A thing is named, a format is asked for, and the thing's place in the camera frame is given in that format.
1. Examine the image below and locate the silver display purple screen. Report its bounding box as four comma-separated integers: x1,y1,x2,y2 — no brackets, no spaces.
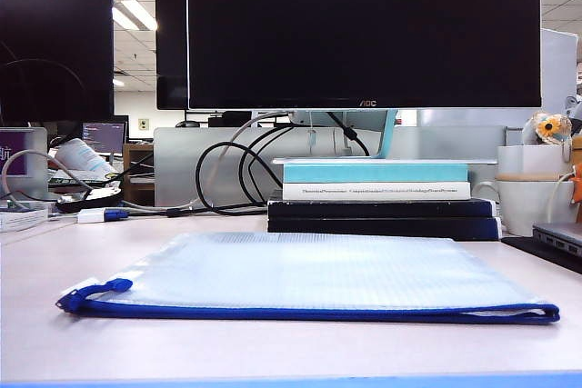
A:
0,126,49,202

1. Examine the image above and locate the white charging cable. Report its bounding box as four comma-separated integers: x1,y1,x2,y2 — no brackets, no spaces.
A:
547,168,579,224

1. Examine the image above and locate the black AOC monitor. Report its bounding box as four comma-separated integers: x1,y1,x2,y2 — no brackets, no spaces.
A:
186,0,544,112

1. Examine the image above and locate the white mug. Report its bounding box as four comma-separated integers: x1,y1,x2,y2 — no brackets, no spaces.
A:
472,171,577,239

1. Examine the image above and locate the wooden cabinet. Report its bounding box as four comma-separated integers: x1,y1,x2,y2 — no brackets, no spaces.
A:
122,142,156,206

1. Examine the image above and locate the white printed plastic bag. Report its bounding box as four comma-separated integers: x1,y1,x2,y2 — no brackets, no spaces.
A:
53,137,120,185

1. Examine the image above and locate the silver laptop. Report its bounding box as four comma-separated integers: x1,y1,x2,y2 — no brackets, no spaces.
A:
531,220,582,258

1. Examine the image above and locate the transparent file bag blue zipper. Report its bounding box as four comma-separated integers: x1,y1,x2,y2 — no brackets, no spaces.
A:
55,231,561,326

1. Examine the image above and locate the small lit background screen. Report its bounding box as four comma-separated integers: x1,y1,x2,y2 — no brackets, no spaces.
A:
81,121,127,155

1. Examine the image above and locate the white square container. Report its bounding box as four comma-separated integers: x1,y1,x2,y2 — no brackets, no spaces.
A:
496,144,575,175

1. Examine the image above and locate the white adapter blue connector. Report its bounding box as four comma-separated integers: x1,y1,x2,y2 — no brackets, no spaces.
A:
76,206,131,225

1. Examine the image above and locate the black desk mat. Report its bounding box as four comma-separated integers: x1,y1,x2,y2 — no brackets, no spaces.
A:
499,235,582,276

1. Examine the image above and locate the white monitor cable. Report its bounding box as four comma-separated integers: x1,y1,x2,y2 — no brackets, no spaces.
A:
121,110,296,214

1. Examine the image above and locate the short black monitor cable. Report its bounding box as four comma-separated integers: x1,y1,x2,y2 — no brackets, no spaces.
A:
326,110,371,158

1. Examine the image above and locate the orange object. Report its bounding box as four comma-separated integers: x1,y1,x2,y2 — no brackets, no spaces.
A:
569,168,582,204

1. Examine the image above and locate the black looped cable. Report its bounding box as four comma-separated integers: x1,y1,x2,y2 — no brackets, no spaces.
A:
194,124,292,217

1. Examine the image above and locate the teal book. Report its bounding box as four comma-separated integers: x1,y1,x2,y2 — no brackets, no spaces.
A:
282,163,471,184

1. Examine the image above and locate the grey curved cable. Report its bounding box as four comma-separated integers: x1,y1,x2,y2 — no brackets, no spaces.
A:
0,149,95,210

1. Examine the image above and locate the black monitor white edge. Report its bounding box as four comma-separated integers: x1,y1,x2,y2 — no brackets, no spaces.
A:
153,0,190,112

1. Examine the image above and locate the black flat box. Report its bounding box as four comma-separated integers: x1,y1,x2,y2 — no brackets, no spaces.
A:
266,216,504,243
266,198,500,220

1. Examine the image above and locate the sunflower plush toy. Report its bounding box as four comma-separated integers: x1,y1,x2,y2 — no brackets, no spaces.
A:
521,110,575,149

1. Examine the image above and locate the large black monitor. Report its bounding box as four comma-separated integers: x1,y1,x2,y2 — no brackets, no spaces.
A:
0,0,115,124

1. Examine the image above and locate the white book stack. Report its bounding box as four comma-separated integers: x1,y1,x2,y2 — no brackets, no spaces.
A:
0,205,50,234

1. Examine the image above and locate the white board panel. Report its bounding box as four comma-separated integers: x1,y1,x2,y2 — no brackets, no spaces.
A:
540,27,579,116

